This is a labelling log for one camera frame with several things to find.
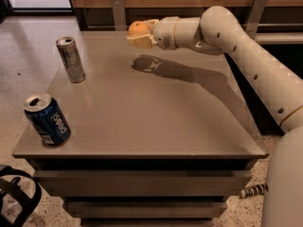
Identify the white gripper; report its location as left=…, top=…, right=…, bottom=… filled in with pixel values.
left=127, top=17, right=179, bottom=50

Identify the orange fruit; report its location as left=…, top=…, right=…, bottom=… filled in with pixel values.
left=128, top=21, right=150, bottom=36

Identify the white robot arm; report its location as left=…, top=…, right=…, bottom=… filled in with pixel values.
left=127, top=6, right=303, bottom=227

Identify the tall silver energy drink can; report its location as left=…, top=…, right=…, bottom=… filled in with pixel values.
left=56, top=37, right=86, bottom=83

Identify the grey drawer cabinet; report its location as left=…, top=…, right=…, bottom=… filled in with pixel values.
left=14, top=32, right=266, bottom=227

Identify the blue Pepsi can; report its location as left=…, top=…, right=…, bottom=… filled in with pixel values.
left=24, top=93, right=71, bottom=146

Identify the white black power strip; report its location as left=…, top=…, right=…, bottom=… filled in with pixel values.
left=240, top=183, right=268, bottom=199

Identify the left metal bracket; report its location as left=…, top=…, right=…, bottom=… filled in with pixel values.
left=111, top=0, right=127, bottom=31

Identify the metal bracket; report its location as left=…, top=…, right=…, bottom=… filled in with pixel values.
left=111, top=0, right=127, bottom=31
left=244, top=0, right=268, bottom=39

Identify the right metal bracket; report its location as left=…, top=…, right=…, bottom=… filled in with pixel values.
left=244, top=0, right=268, bottom=39

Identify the black strap object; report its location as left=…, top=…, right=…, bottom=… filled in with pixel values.
left=0, top=165, right=42, bottom=227

